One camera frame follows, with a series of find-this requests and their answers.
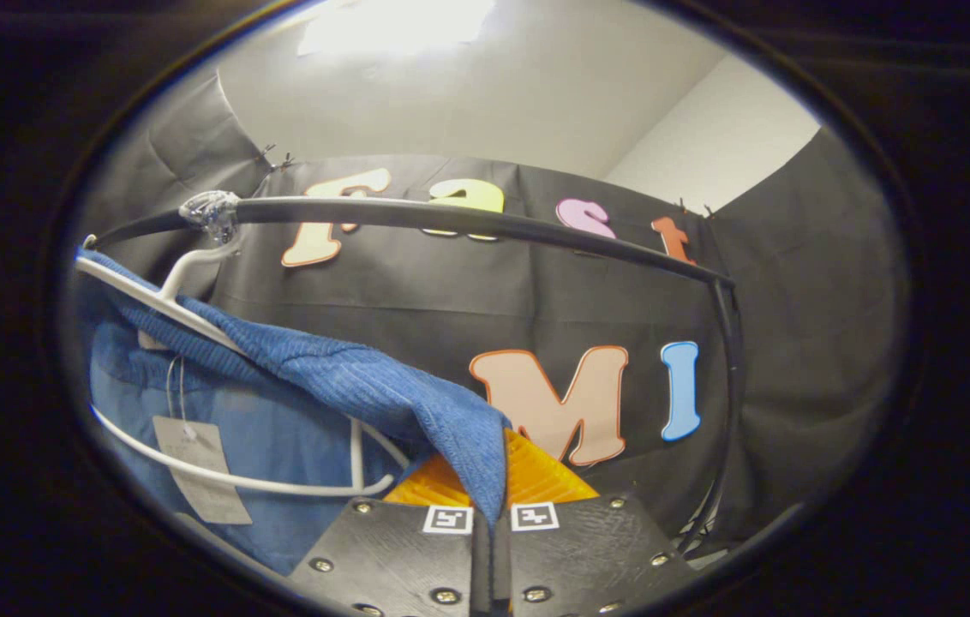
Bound white hanger with clear hook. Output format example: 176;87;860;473
74;190;410;498

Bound blue corduroy jacket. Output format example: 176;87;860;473
74;249;513;577

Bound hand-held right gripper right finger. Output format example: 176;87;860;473
492;427;702;617

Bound black backdrop stand legs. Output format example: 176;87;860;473
675;480;730;558

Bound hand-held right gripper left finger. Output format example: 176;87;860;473
286;452;490;617

